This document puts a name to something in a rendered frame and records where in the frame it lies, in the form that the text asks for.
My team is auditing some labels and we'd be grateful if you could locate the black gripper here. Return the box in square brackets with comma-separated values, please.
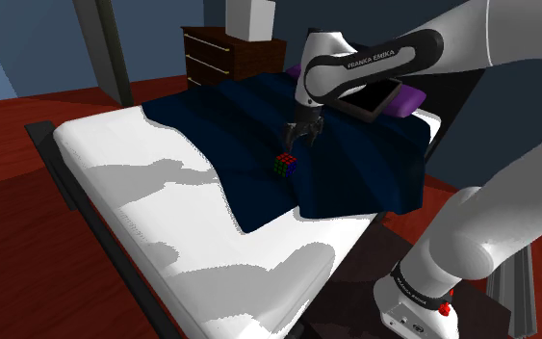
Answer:
[282, 104, 325, 152]

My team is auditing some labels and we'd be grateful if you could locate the purple pillow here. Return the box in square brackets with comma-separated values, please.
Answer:
[285, 64, 428, 119]

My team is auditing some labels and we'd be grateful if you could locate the black tablet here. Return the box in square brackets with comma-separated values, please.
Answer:
[332, 77, 403, 124]

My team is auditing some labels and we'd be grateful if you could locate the dark grey door frame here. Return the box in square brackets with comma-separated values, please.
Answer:
[71, 0, 136, 109]

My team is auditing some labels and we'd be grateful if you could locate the dark robot stand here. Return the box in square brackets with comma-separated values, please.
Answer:
[297, 213, 514, 339]

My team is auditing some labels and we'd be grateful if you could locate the white bed with dark frame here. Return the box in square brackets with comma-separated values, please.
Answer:
[23, 68, 488, 339]

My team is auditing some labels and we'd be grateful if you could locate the dark blue blanket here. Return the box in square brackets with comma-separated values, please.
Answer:
[141, 70, 432, 235]

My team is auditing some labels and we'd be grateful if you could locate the brown chest of drawers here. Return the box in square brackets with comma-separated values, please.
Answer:
[180, 0, 289, 91]

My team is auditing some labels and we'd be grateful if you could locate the grey ribbed panel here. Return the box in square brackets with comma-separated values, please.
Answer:
[485, 243, 540, 339]

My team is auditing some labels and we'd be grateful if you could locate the multicoloured puzzle cube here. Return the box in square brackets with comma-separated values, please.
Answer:
[272, 152, 298, 179]

